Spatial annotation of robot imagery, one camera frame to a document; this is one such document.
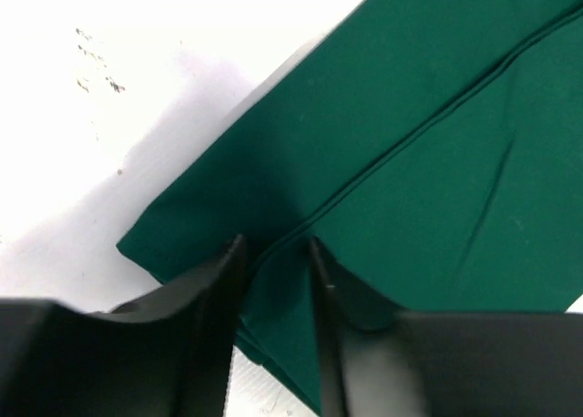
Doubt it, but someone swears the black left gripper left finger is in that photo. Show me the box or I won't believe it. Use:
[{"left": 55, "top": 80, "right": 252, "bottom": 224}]
[{"left": 1, "top": 237, "right": 247, "bottom": 416}]

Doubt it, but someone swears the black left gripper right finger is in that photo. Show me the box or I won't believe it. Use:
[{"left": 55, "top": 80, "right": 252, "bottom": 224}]
[{"left": 309, "top": 239, "right": 582, "bottom": 416}]

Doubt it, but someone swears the dark green surgical cloth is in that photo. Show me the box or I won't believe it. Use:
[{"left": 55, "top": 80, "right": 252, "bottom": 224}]
[{"left": 118, "top": 0, "right": 582, "bottom": 410}]

